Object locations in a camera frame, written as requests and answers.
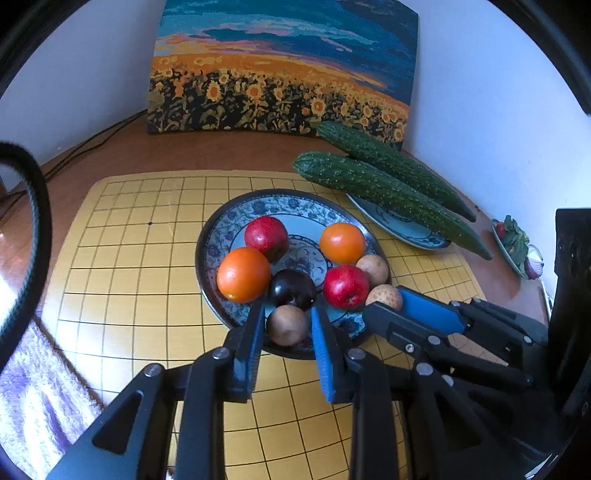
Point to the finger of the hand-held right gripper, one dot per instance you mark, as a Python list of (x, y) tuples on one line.
[(429, 311), (392, 325)]

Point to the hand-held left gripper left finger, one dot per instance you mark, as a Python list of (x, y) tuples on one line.
[(256, 350)]

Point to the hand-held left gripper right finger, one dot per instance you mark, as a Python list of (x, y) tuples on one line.
[(323, 355)]

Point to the small brown round fruit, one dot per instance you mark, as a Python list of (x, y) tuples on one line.
[(373, 269), (286, 325), (385, 296)]

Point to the small red apple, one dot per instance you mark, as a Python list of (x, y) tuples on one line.
[(346, 286)]

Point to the dark purple plum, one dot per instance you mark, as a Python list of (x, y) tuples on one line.
[(293, 288)]

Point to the large deep orange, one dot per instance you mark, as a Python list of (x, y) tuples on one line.
[(244, 274)]

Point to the small yellowish orange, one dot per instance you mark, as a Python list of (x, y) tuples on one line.
[(342, 242)]

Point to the large red apple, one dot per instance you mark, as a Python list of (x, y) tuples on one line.
[(267, 237)]

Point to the blue patterned round plate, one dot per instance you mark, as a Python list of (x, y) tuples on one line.
[(300, 212)]

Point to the small plate with salad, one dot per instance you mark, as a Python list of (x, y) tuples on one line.
[(515, 244)]

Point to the blue rimmed oval plate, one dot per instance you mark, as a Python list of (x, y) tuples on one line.
[(397, 226)]

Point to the bumpy green cucumber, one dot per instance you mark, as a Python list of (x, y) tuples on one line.
[(369, 184), (392, 159)]

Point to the yellow grid game board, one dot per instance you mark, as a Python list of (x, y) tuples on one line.
[(138, 258)]

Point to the purple fluffy towel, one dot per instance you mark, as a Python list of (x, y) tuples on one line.
[(41, 392)]

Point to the sunflower field painting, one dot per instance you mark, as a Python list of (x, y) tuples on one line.
[(277, 60)]

